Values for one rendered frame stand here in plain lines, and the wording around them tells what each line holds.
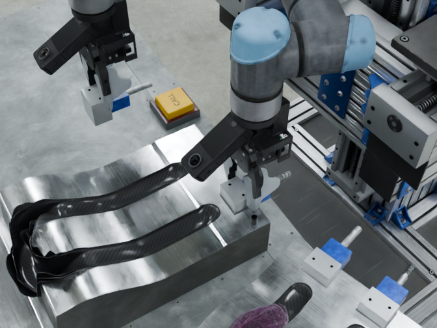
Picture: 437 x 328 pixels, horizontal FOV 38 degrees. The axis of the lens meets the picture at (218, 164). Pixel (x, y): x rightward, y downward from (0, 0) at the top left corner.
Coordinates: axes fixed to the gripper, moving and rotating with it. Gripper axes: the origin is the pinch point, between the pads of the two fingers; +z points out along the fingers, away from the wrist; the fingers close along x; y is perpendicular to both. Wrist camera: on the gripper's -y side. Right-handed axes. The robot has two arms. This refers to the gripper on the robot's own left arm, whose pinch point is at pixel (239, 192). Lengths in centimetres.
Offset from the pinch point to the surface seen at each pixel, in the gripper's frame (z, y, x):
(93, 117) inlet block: -2.4, -14.7, 26.7
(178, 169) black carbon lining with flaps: 1.9, -5.8, 11.2
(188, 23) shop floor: 90, 68, 146
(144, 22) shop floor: 90, 52, 157
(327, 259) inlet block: 2.3, 6.1, -17.1
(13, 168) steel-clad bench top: 10.5, -30.5, 34.2
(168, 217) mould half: 2.0, -12.1, 3.1
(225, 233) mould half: 1.5, -5.6, -4.9
